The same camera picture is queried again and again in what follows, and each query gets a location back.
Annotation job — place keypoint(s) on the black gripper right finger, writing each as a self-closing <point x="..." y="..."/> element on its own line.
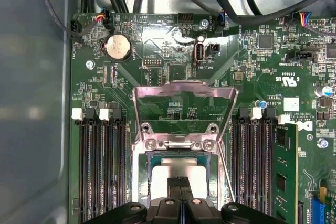
<point x="199" y="211"/>

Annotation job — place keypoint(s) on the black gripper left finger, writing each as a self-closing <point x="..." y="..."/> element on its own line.
<point x="168" y="211"/>

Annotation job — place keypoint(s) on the silver CPU chip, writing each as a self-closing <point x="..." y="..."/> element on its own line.
<point x="160" y="179"/>

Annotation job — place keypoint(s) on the thin metal locking lever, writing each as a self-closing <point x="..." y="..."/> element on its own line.
<point x="227" y="172"/>

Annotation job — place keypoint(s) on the metal socket cover frame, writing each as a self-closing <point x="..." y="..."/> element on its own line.
<point x="183" y="89"/>

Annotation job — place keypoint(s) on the CPU socket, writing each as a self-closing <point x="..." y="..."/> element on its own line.
<point x="141" y="176"/>

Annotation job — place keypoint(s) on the black clip RAM slot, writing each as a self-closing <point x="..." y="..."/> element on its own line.
<point x="237" y="169"/>
<point x="95" y="169"/>
<point x="120" y="169"/>
<point x="265" y="169"/>

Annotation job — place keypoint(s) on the white clip RAM slot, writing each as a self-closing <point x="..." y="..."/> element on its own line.
<point x="84" y="169"/>
<point x="107" y="169"/>
<point x="250" y="169"/>

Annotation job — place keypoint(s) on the blue expansion slot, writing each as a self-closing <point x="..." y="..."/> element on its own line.
<point x="317" y="208"/>

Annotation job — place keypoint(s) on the green RAM stick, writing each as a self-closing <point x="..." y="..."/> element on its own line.
<point x="286" y="161"/>

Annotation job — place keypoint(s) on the silver board screw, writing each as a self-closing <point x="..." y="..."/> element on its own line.
<point x="90" y="64"/>
<point x="204" y="23"/>
<point x="322" y="143"/>

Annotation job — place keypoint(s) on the white board sticker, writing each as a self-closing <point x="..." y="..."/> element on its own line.
<point x="291" y="103"/>

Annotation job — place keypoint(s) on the green motherboard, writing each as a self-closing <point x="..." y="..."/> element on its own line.
<point x="262" y="77"/>

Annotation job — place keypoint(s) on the black internal USB port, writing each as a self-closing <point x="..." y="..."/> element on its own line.
<point x="198" y="51"/>

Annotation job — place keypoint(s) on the silver coin battery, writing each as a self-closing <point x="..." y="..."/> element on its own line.
<point x="118" y="47"/>

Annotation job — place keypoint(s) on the black silver PC case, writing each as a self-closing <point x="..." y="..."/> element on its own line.
<point x="31" y="103"/>

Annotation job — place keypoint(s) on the square black chip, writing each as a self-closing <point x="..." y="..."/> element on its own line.
<point x="265" y="41"/>

